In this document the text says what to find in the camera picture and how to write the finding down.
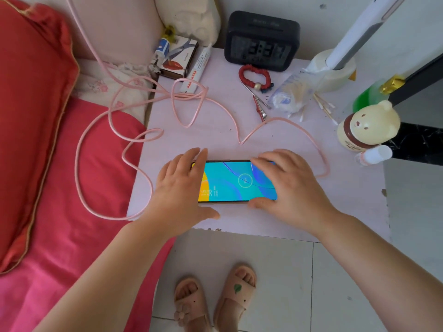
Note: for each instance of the person's right hand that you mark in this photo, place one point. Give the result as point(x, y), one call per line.
point(297, 193)

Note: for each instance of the person's left hand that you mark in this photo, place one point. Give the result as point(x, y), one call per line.
point(176, 200)

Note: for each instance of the person's right middle finger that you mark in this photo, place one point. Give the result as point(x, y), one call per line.
point(275, 155)

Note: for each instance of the person's right thumb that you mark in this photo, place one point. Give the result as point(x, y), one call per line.
point(259, 203)

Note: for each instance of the person's left thumb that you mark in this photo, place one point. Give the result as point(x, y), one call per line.
point(207, 214)

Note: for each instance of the person's left little finger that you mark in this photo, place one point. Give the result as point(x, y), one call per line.
point(159, 183)

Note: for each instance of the person's left middle finger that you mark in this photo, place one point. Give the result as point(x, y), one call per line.
point(182, 164)

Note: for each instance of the black smartphone with lit screen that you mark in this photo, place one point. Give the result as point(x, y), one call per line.
point(235, 183)

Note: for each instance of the person's right forearm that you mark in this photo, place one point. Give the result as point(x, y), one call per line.
point(377, 273)

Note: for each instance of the person's left forearm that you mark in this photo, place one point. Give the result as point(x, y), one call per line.
point(103, 280)

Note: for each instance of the red hair clip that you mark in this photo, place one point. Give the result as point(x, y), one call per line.
point(259, 108)

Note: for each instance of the silver hair clip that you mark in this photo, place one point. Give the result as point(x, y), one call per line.
point(256, 95)

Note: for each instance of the clear bag of cotton swabs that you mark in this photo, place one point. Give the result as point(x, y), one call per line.
point(294, 93)

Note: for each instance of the loose cotton swabs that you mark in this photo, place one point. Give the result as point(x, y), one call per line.
point(323, 107)

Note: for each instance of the pink bedsheet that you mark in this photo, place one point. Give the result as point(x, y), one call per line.
point(93, 203)

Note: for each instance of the person's right foot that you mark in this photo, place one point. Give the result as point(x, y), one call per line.
point(246, 277)

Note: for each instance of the person's foot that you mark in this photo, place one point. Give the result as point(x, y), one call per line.
point(246, 277)
point(189, 290)

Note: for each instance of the person's left foot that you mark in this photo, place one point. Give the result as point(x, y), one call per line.
point(189, 290)

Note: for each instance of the beige sandal with green leaf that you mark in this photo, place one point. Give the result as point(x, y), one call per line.
point(235, 297)

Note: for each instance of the white ointment tube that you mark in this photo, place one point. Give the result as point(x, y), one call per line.
point(197, 70)

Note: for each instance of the beige sandal with flower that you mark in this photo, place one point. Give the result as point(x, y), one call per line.
point(192, 307)

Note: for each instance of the cream bear shaped bottle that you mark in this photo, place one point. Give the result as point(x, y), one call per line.
point(370, 126)

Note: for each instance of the small clear bottle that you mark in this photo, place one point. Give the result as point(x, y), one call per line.
point(375, 155)

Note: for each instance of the white and red box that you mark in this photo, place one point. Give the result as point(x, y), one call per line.
point(183, 63)

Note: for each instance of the white floral embroidered cloth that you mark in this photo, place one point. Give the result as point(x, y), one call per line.
point(103, 84)

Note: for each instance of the green bottle with gold cap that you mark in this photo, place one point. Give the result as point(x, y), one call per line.
point(372, 95)

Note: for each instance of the small blue capped bottle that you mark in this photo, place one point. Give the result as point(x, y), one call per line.
point(161, 50)

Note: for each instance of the black digital clock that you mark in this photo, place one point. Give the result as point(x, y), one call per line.
point(261, 39)

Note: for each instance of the white desk lamp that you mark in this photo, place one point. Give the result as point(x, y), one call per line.
point(349, 44)

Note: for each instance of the red pillow with gold trim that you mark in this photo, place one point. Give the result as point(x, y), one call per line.
point(31, 127)

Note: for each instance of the black marble ledge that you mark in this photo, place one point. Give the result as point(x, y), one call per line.
point(418, 143)

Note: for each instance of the cream white pillow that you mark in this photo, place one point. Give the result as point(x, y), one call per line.
point(188, 17)

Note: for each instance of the beige pillow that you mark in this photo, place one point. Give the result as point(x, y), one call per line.
point(114, 27)

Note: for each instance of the black furniture panel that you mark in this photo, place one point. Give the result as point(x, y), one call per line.
point(418, 81)

